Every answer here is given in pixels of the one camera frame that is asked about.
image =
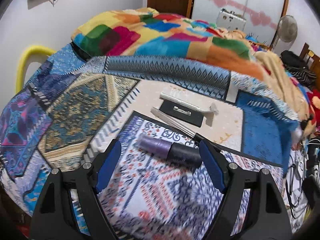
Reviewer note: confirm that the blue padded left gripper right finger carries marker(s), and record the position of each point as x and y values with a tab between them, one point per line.
215	164

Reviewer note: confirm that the white electrical box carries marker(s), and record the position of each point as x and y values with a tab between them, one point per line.
230	20

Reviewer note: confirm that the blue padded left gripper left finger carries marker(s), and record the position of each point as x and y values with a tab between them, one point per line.
105	163

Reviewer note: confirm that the yellow foam pool noodle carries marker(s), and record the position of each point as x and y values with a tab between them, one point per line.
22	64

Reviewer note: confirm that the white standing fan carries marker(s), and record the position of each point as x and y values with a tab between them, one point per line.
287	30

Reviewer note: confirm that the purple black spray bottle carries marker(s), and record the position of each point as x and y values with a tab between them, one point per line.
170	151

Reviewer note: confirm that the patterned patchwork bed sheet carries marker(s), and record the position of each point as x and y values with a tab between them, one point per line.
53	129

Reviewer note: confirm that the colourful fleece blanket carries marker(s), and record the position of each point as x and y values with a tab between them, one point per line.
146	31

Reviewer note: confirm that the clear plastic stick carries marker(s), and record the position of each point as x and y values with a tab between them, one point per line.
176	124

